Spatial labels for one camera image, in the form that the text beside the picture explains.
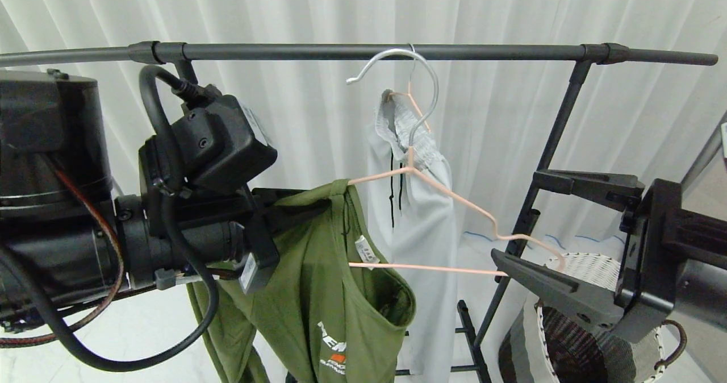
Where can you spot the pale grey shorts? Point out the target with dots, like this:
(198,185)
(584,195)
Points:
(426,229)

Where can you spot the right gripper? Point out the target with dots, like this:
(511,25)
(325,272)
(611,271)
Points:
(664,258)

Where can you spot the white laundry basket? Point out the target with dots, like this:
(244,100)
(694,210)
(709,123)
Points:
(590,269)

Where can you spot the black clothes rack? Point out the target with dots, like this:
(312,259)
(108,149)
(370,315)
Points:
(284,51)

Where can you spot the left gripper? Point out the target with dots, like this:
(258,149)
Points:
(199,241)

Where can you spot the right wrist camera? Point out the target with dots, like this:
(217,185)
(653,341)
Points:
(724,141)

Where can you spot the green garment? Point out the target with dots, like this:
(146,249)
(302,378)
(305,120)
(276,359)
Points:
(306,292)

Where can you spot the pink clothes hanger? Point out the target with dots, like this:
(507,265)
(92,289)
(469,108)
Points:
(454,195)
(417,107)

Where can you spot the white curtain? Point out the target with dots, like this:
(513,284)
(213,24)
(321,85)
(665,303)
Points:
(284,8)

